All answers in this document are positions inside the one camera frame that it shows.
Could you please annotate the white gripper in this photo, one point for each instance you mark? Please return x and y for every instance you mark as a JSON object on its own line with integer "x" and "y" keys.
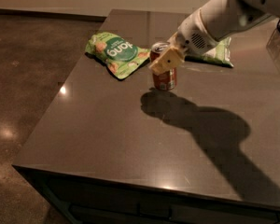
{"x": 192, "y": 34}

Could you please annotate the red soda can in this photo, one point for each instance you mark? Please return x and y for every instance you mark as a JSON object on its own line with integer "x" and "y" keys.
{"x": 166, "y": 81}

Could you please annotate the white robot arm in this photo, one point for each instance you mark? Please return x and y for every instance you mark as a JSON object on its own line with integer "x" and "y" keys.
{"x": 227, "y": 17}

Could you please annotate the green chip bag back side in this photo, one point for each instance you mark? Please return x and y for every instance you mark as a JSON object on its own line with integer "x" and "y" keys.
{"x": 220, "y": 55}

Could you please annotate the green snack bag with logo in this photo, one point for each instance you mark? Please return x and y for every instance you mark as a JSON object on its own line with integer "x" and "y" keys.
{"x": 119, "y": 56}

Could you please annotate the dark counter cabinet base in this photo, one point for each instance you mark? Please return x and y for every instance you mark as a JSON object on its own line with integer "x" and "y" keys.
{"x": 86, "y": 200}

